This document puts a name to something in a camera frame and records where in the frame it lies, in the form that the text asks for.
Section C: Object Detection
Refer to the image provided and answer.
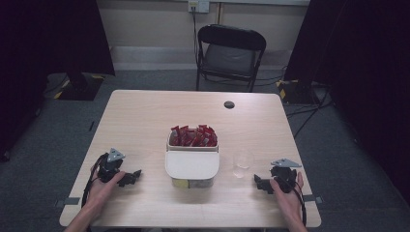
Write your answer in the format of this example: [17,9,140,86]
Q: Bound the black folding chair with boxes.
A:
[195,23,268,93]

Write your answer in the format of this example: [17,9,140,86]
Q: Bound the pile of red packets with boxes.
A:
[169,124,219,148]

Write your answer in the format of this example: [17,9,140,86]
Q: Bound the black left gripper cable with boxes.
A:
[80,152,110,209]

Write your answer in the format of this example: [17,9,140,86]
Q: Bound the grey tape strip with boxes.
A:
[303,194,324,205]
[53,196,81,208]

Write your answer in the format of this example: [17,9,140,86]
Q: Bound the black stand base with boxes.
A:
[276,78,321,105]
[57,72,106,102]

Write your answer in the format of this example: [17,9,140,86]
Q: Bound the dark curtain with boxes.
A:
[0,0,116,162]
[282,0,410,205]

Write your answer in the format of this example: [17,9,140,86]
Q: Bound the white box lid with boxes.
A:
[164,150,221,181]

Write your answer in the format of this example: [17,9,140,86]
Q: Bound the black floor cables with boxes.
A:
[284,88,335,140]

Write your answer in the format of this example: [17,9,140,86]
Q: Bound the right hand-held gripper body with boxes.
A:
[270,157,303,194]

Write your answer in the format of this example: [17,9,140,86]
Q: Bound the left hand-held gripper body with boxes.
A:
[96,147,127,184]

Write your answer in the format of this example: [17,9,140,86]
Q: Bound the person's left hand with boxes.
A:
[86,169,127,215]

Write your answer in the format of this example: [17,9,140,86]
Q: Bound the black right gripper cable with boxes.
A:
[280,176,308,227]

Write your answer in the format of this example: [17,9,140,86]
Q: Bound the person's right hand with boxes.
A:
[270,171,306,220]

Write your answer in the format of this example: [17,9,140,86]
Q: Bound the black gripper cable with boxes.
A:
[80,152,110,209]
[280,176,308,227]

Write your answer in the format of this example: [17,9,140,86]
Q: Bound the black wall socket cable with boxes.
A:
[191,7,200,67]

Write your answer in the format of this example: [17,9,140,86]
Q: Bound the clear glass cup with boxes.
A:
[232,149,256,180]

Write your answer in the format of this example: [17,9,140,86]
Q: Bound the white storage box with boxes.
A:
[164,128,221,189]

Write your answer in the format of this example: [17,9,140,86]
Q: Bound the white wall socket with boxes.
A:
[188,0,211,15]

